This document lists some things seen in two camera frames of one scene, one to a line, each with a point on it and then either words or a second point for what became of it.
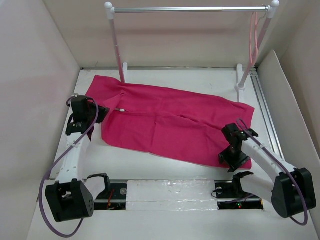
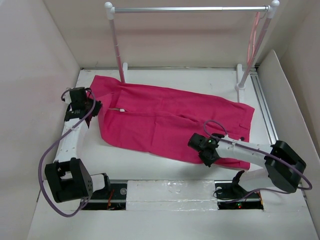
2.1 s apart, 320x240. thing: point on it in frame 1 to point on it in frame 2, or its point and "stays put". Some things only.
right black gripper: (233, 164) to (206, 161)
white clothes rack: (240, 82) stays put
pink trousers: (165, 122) stays put
